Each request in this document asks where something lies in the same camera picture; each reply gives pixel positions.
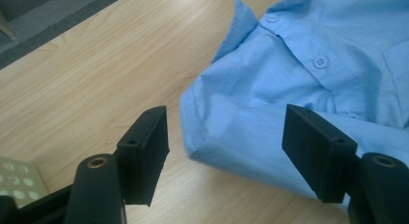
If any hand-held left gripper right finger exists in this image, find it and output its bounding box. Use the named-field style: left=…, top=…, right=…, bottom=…
left=281, top=103, right=359, bottom=205

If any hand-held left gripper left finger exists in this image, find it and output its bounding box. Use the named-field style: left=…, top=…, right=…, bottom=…
left=115, top=105, right=171, bottom=208

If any light blue shirt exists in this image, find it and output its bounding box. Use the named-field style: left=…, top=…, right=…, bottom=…
left=178, top=0, right=409, bottom=216

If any green plastic basket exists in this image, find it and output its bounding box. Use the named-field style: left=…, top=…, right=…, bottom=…
left=0, top=155, right=50, bottom=209

